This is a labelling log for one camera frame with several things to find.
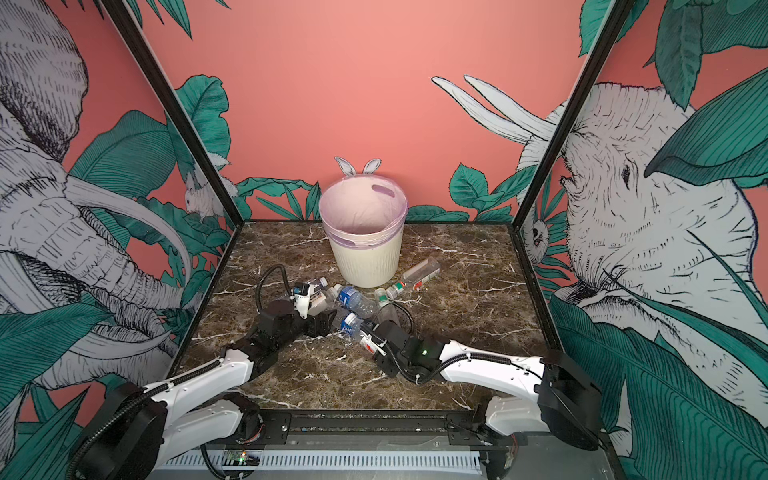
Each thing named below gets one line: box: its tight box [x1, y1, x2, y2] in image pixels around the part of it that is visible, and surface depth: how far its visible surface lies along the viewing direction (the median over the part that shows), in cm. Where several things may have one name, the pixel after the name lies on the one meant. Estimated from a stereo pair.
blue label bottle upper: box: [333, 284, 380, 319], surface depth 95 cm
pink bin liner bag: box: [320, 174, 408, 249], surface depth 95 cm
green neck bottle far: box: [386, 257, 441, 298], surface depth 103 cm
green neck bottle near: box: [375, 288, 392, 307], surface depth 98 cm
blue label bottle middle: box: [340, 312, 364, 340], surface depth 82 cm
